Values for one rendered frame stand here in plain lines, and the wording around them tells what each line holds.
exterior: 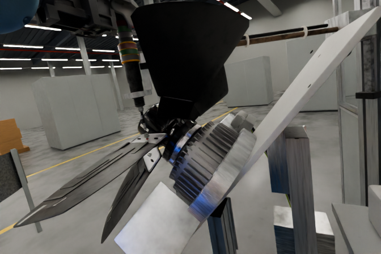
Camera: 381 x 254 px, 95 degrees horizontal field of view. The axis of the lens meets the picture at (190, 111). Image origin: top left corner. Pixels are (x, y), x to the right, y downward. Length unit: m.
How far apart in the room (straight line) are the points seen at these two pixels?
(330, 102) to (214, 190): 5.55
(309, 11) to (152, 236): 12.61
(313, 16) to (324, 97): 7.49
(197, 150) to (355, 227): 0.48
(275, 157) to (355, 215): 0.28
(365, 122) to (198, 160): 0.60
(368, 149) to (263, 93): 6.84
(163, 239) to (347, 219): 0.51
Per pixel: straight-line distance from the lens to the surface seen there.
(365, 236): 0.69
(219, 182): 0.39
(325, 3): 12.75
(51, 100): 6.60
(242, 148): 0.41
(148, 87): 0.43
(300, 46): 5.79
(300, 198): 0.53
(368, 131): 0.82
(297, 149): 0.47
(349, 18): 0.67
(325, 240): 0.71
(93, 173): 0.37
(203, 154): 0.42
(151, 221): 0.47
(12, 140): 8.57
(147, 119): 0.50
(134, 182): 0.60
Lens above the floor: 1.30
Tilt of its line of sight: 8 degrees down
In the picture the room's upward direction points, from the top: 10 degrees counter-clockwise
